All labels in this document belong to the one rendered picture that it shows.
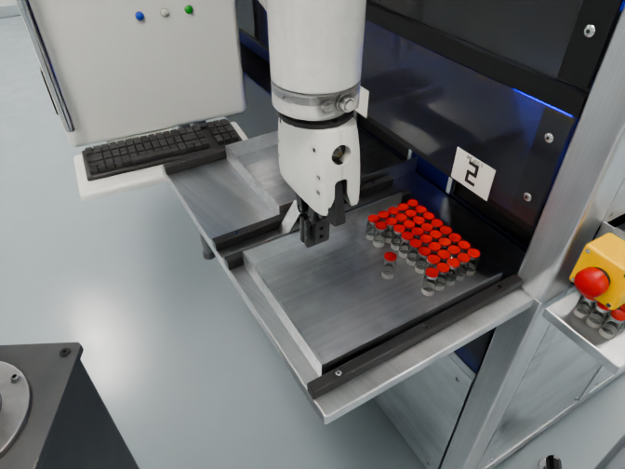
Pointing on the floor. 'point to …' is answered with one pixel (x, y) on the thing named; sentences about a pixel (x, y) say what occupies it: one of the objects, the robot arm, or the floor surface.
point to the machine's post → (551, 252)
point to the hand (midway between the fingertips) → (314, 228)
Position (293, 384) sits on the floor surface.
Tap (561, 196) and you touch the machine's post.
